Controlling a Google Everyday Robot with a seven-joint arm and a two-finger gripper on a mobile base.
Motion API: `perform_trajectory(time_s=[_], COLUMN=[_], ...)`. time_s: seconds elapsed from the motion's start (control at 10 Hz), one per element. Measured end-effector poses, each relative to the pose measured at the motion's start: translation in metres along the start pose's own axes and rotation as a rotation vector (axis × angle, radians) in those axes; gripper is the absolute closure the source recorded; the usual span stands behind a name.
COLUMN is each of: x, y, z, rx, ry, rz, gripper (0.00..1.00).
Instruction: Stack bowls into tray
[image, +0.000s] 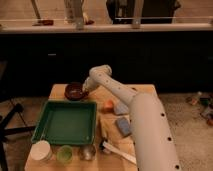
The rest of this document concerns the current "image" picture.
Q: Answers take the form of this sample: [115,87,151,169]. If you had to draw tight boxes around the dark red bowl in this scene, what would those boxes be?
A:
[64,82,88,101]

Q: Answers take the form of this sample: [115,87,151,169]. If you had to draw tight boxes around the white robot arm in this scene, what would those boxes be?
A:
[83,65,182,171]

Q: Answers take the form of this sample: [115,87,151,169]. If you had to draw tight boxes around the green plastic tray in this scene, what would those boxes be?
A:
[31,101,97,146]

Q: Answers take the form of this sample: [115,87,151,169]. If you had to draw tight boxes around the orange cup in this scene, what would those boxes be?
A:
[103,100,114,112]

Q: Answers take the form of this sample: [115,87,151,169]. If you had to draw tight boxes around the grey-blue sponge block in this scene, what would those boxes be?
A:
[114,102,129,115]

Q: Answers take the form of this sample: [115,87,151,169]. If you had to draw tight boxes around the wooden spatula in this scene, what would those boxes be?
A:
[99,117,108,140]

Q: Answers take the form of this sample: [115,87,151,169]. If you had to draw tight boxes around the blue sponge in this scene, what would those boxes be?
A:
[115,117,131,137]

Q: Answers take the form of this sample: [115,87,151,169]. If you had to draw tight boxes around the white black-tipped brush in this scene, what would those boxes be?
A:
[100,140,137,164]

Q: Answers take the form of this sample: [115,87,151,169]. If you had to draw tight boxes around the metal cup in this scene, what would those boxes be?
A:
[79,144,96,161]

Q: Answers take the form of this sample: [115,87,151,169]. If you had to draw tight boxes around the green cup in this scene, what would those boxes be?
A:
[56,145,72,164]

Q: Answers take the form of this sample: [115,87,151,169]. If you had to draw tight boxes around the black office chair base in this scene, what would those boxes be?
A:
[0,103,37,171]

